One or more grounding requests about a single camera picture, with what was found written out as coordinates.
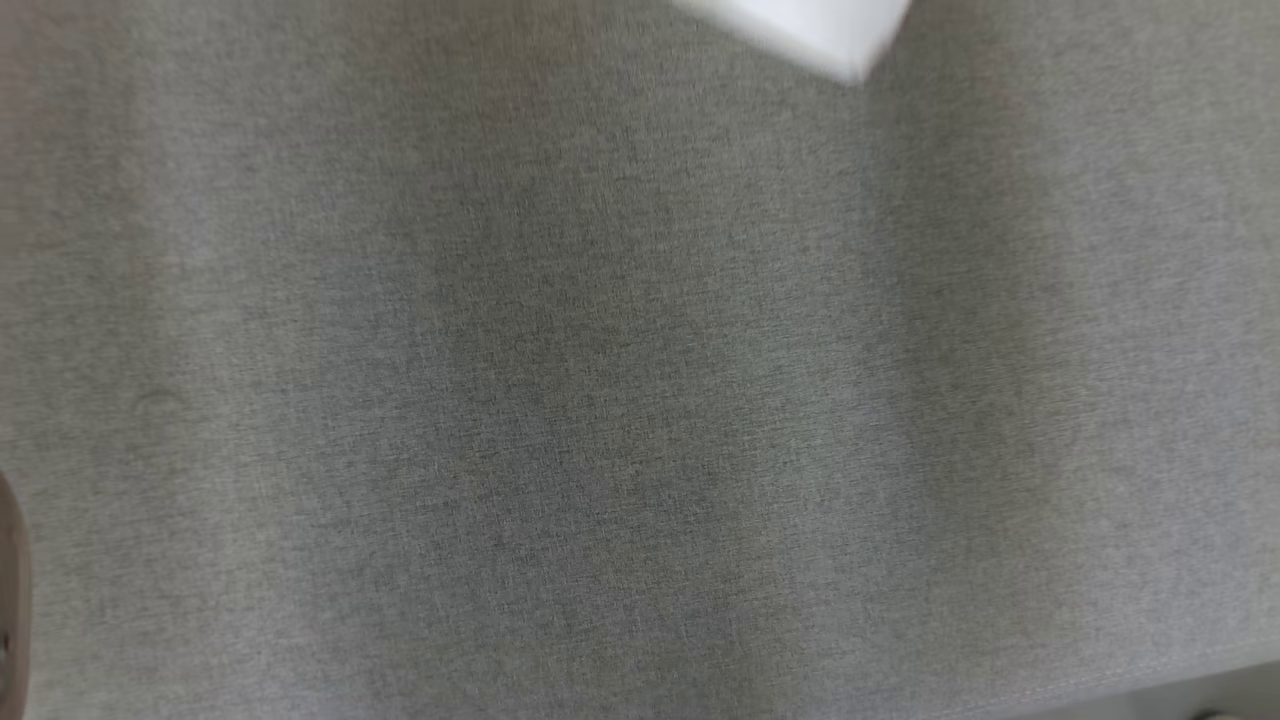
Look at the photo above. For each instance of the white rectangular object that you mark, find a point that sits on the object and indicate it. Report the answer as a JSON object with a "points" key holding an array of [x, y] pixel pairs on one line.
{"points": [[800, 30]]}

